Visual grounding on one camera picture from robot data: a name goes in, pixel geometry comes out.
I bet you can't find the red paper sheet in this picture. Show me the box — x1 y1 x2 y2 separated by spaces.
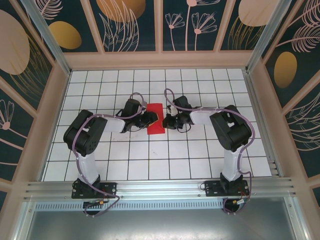
146 102 166 136

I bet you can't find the grey metal sheet panel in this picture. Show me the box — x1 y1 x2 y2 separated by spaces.
14 208 308 240

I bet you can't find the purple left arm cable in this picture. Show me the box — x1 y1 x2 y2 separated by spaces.
73 92 148 218

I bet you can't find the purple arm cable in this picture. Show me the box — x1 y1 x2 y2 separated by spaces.
163 88 256 216
73 92 148 218

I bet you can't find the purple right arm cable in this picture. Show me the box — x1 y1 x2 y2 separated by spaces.
163 88 256 216

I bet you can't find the long aluminium mounting rail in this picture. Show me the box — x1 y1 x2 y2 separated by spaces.
23 176 298 201

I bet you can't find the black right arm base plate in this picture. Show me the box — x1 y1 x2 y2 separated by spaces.
204 180 251 197

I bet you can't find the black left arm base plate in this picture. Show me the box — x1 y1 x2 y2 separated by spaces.
71 181 118 200

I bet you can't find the slotted grey cable duct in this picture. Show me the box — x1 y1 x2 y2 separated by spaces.
34 202 225 211

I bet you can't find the aluminium corner post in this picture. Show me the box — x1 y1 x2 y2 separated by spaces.
245 0 300 74
21 0 73 76

